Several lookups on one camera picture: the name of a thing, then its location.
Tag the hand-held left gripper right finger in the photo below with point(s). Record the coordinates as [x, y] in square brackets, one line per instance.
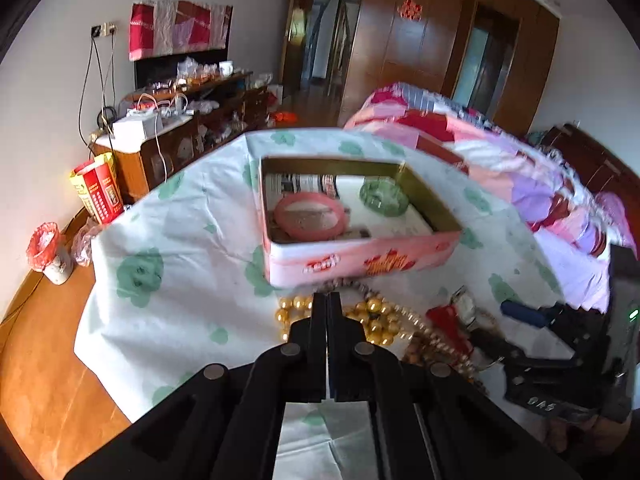
[336, 330]

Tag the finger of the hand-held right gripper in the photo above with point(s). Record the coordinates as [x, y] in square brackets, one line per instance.
[520, 349]
[522, 312]

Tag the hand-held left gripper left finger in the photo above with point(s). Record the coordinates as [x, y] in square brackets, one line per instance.
[318, 330]

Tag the silver wrist watch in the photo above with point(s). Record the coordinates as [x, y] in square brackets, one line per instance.
[470, 307]

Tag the pink tin box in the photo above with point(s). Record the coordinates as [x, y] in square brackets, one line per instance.
[350, 260]

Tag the red tassel pendant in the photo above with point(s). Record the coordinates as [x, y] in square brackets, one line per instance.
[447, 327]

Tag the person's right hand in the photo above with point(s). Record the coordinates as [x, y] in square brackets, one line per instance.
[590, 435]

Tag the pink pillow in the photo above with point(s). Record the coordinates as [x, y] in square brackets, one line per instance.
[612, 215]

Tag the pink round bangle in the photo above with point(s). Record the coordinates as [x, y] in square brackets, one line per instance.
[287, 210]

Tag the green jade bangle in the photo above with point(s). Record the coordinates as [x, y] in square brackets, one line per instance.
[384, 199]

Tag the pink red patchwork quilt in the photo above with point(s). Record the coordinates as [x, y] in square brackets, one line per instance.
[500, 155]

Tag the dark wooden headboard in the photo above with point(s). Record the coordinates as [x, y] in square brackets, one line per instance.
[600, 160]

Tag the orange plastic bag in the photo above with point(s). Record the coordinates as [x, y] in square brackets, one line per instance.
[284, 118]

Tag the wooden tv cabinet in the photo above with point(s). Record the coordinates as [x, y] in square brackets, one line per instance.
[150, 165]

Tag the red yellow paper bag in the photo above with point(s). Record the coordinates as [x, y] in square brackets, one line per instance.
[100, 195]

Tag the white cup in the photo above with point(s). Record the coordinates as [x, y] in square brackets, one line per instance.
[61, 267]

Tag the white cardboard box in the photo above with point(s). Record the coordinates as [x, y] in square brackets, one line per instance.
[135, 127]

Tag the white mug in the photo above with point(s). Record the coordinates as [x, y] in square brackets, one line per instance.
[226, 68]

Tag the brown wooden wardrobe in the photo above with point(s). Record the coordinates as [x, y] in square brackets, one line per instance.
[400, 50]

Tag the red plastic bag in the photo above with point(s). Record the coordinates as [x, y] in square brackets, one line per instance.
[42, 242]

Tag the clear crumpled plastic bag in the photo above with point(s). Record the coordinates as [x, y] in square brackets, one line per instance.
[188, 67]

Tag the black television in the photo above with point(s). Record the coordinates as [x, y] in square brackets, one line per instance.
[160, 67]

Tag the red paper cutout decoration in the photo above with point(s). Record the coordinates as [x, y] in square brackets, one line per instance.
[410, 8]

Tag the red white patchwork cloth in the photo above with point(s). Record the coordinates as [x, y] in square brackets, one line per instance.
[170, 27]

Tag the wall power outlet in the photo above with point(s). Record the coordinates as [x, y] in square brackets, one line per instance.
[103, 29]

